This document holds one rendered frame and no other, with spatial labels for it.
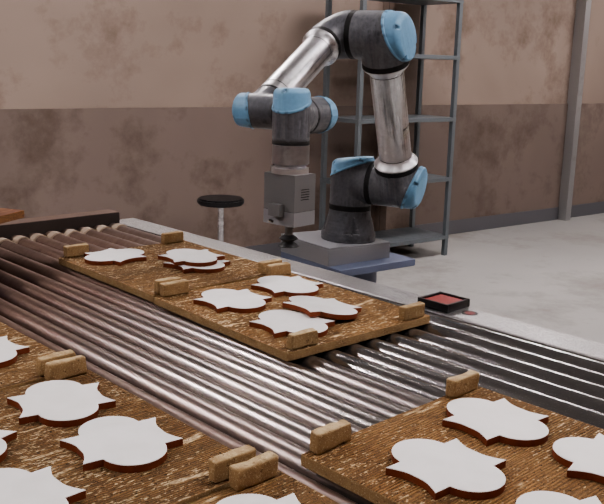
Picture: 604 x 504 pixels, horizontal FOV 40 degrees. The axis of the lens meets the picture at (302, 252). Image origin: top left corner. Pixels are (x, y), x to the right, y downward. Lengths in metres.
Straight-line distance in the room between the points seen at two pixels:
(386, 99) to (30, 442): 1.33
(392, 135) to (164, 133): 3.50
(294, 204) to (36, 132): 3.66
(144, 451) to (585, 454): 0.52
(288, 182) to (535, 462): 0.82
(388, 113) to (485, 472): 1.28
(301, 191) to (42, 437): 0.79
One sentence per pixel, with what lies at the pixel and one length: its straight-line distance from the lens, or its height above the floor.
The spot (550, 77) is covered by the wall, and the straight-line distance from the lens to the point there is 8.11.
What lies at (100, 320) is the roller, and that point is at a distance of 1.60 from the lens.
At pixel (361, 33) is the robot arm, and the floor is 1.46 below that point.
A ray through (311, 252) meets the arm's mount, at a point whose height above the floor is 0.89.
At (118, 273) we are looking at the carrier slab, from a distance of 1.86.
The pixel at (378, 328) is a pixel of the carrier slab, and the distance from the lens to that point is 1.49.
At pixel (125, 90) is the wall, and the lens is 5.40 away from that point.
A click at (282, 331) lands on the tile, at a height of 0.95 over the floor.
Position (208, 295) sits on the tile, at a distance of 1.64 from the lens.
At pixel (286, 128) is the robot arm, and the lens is 1.64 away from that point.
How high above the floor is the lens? 1.39
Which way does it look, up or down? 13 degrees down
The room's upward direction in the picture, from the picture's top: 1 degrees clockwise
